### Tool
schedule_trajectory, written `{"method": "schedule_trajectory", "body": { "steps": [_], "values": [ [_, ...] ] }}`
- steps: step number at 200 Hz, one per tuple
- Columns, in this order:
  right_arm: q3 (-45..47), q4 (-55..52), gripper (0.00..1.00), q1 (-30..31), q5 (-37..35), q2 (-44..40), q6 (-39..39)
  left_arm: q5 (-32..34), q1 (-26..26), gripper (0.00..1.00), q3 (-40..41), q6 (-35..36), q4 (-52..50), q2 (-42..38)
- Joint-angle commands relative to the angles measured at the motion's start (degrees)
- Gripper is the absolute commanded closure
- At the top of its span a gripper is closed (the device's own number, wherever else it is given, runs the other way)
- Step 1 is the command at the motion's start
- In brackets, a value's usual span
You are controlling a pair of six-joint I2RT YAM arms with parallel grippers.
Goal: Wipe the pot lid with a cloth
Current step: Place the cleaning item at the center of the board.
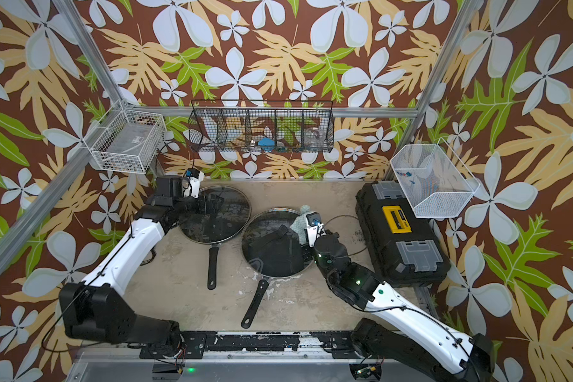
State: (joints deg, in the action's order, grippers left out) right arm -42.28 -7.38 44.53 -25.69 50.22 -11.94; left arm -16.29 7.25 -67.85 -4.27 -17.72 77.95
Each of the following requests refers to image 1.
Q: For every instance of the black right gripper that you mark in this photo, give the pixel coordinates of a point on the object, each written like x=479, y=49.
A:
x=309, y=239

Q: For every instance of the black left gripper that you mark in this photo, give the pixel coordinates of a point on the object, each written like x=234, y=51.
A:
x=210, y=204

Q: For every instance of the light green fluffy cloth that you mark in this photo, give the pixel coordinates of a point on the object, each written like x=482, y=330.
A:
x=299, y=226

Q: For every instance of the black back frying pan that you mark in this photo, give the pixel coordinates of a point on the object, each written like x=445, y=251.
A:
x=212, y=238

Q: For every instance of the black frying pan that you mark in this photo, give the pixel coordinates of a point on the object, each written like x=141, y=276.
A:
x=267, y=272
x=212, y=238

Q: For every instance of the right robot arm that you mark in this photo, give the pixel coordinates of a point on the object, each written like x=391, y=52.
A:
x=421, y=341

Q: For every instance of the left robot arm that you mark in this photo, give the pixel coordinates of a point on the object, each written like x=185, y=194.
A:
x=94, y=309

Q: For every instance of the black front frying pan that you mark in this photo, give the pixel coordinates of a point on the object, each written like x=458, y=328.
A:
x=267, y=272

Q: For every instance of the blue object in basket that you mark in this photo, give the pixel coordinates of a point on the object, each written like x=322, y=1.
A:
x=266, y=144

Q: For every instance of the black yellow tool case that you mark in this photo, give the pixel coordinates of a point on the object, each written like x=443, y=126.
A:
x=403, y=248

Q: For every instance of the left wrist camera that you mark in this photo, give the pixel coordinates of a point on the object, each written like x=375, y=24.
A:
x=191, y=182

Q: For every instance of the black wire basket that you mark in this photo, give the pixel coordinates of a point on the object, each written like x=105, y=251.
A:
x=295, y=126

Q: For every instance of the white wire basket left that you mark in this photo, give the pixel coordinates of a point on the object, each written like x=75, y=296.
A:
x=126, y=139

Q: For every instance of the white wire basket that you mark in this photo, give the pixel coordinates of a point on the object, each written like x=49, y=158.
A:
x=126, y=139
x=436, y=182

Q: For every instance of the white wire basket right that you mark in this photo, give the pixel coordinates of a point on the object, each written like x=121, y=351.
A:
x=436, y=182

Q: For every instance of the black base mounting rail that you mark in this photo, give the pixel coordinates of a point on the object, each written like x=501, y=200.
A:
x=198, y=345

